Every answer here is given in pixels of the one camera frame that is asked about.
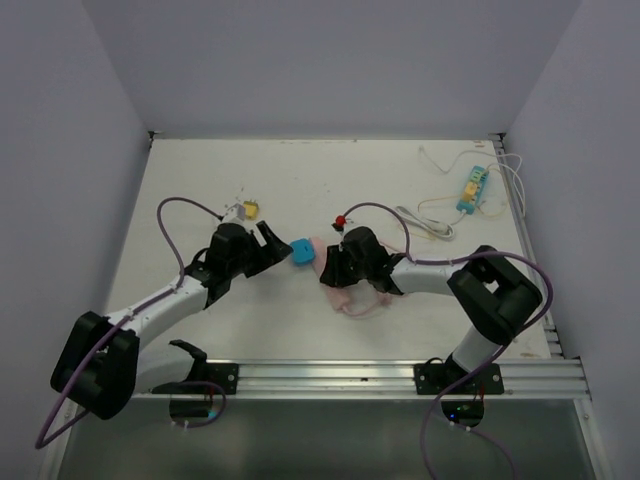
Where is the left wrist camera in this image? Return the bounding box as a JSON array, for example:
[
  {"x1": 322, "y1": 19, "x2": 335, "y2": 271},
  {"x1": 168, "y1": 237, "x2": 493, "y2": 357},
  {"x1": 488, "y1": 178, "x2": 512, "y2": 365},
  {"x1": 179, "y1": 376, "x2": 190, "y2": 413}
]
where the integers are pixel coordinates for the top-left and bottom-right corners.
[{"x1": 221, "y1": 203, "x2": 246, "y2": 226}]

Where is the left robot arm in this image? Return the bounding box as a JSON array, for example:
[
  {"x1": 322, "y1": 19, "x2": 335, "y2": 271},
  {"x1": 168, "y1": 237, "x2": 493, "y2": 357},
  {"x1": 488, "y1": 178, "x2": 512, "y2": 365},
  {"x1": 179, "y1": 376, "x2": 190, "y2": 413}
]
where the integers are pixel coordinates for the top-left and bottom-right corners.
[{"x1": 50, "y1": 221, "x2": 293, "y2": 420}]

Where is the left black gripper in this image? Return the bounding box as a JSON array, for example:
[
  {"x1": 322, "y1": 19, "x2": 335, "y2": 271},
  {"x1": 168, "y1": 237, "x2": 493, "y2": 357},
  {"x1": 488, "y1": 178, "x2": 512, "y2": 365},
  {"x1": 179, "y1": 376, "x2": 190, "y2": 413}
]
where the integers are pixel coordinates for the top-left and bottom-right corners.
[{"x1": 227, "y1": 220, "x2": 291, "y2": 277}]

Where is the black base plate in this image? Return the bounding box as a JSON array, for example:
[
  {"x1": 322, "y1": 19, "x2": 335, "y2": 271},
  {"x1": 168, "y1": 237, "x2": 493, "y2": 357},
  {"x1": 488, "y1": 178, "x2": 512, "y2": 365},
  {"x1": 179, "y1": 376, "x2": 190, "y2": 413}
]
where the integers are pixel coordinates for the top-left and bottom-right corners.
[
  {"x1": 413, "y1": 358, "x2": 505, "y2": 395},
  {"x1": 149, "y1": 360, "x2": 240, "y2": 396}
]

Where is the teal power strip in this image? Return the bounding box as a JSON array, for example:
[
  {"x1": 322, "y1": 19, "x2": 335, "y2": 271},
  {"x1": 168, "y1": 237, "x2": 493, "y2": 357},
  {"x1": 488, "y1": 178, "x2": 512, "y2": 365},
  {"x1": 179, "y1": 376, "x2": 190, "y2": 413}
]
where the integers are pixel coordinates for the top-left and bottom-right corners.
[{"x1": 456, "y1": 165, "x2": 490, "y2": 215}]

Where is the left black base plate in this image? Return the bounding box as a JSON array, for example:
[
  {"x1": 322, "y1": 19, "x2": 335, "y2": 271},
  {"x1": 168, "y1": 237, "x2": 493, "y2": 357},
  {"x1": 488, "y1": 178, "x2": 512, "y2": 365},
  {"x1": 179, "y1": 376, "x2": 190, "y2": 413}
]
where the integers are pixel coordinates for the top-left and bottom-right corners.
[{"x1": 149, "y1": 360, "x2": 240, "y2": 396}]

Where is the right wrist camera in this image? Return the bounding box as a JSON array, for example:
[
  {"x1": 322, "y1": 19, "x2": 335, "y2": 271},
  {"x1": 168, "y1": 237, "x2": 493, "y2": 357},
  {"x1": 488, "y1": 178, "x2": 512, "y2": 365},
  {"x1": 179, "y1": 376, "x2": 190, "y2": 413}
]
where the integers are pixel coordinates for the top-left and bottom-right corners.
[{"x1": 331, "y1": 215, "x2": 357, "y2": 236}]

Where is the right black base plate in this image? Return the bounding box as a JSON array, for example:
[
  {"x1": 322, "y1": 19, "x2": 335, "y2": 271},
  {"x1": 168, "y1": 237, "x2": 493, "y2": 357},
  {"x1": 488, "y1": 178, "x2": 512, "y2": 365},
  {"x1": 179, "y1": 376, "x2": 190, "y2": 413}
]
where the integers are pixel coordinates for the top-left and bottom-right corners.
[{"x1": 413, "y1": 358, "x2": 505, "y2": 395}]

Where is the pink power strip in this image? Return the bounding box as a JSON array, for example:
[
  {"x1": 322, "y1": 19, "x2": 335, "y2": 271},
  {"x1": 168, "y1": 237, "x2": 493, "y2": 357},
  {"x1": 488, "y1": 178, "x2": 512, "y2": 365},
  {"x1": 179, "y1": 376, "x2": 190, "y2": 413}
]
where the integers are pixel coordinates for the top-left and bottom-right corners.
[{"x1": 310, "y1": 237, "x2": 394, "y2": 317}]

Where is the yellow plug adapter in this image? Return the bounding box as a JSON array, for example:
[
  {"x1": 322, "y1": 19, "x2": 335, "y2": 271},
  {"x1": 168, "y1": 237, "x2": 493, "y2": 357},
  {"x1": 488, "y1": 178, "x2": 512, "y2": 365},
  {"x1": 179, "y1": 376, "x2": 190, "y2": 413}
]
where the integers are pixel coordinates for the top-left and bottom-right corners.
[{"x1": 242, "y1": 201, "x2": 260, "y2": 221}]

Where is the aluminium rail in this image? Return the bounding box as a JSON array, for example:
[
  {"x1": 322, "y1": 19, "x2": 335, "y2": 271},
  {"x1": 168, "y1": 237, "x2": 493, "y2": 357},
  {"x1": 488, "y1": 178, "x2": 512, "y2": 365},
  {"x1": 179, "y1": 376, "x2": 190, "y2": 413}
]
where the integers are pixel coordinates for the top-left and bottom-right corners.
[{"x1": 135, "y1": 355, "x2": 589, "y2": 399}]

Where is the thin white cable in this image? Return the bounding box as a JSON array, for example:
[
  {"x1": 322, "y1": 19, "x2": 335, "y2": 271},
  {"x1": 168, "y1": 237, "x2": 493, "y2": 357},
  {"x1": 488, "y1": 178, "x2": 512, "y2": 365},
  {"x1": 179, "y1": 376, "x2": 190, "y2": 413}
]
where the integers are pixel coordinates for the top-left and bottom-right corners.
[{"x1": 417, "y1": 145, "x2": 527, "y2": 216}]

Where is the blue plug adapter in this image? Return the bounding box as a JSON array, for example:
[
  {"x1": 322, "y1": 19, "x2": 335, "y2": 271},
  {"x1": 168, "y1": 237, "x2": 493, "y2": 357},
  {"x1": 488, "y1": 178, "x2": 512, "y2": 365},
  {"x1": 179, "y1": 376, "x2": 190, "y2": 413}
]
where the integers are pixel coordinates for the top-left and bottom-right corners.
[{"x1": 290, "y1": 238, "x2": 315, "y2": 266}]

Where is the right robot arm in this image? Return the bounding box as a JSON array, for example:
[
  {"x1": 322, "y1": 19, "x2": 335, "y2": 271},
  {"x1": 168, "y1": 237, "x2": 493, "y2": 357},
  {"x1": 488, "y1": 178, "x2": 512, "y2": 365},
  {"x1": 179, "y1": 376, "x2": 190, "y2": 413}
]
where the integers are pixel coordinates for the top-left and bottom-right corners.
[{"x1": 320, "y1": 227, "x2": 543, "y2": 393}]

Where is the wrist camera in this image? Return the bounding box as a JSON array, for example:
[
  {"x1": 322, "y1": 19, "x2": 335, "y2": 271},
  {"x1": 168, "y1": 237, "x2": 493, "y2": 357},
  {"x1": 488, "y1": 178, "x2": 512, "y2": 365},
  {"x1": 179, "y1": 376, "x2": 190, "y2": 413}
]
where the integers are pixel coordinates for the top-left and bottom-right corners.
[
  {"x1": 221, "y1": 203, "x2": 246, "y2": 226},
  {"x1": 331, "y1": 215, "x2": 357, "y2": 236}
]

